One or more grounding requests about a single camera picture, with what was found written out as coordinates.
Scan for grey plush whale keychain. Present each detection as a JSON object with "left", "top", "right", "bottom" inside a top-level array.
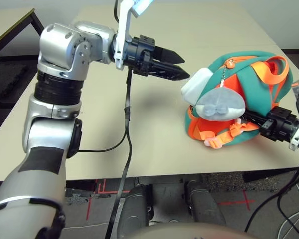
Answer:
[{"left": 194, "top": 66, "right": 246, "bottom": 122}]

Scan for dark grey right robot leg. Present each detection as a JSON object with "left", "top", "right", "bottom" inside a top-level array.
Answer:
[{"left": 184, "top": 181, "right": 227, "bottom": 226}]

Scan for dark grey left robot leg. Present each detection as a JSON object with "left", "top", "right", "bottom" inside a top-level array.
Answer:
[{"left": 117, "top": 184, "right": 154, "bottom": 236}]

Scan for grey robot torso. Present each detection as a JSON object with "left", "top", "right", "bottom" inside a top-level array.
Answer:
[{"left": 137, "top": 222, "right": 259, "bottom": 239}]

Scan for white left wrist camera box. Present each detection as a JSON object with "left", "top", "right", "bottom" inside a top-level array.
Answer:
[{"left": 113, "top": 0, "right": 155, "bottom": 71}]

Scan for wooden side table black frame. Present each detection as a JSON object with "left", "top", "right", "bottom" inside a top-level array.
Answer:
[{"left": 0, "top": 7, "right": 45, "bottom": 58}]

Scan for white floor cables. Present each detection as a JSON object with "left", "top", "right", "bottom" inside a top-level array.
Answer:
[{"left": 279, "top": 174, "right": 299, "bottom": 239}]

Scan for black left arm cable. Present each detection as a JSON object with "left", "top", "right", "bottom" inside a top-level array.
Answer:
[{"left": 74, "top": 69, "right": 135, "bottom": 239}]

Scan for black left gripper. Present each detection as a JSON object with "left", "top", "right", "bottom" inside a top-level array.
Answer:
[{"left": 125, "top": 34, "right": 191, "bottom": 81}]

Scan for white Unitree pencil case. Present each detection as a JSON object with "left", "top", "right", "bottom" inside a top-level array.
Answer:
[{"left": 181, "top": 67, "right": 214, "bottom": 106}]

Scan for black floor mat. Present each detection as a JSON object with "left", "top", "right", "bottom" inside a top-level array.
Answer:
[{"left": 0, "top": 61, "right": 33, "bottom": 108}]

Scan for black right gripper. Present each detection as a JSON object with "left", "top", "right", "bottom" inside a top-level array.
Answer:
[{"left": 242, "top": 108, "right": 299, "bottom": 143}]

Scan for dark grey robot leg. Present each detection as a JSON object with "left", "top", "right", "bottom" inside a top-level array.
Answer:
[
  {"left": 117, "top": 184, "right": 154, "bottom": 236},
  {"left": 184, "top": 181, "right": 227, "bottom": 226}
]

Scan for teal and orange backpack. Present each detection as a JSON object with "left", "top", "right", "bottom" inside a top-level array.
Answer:
[{"left": 180, "top": 51, "right": 294, "bottom": 150}]

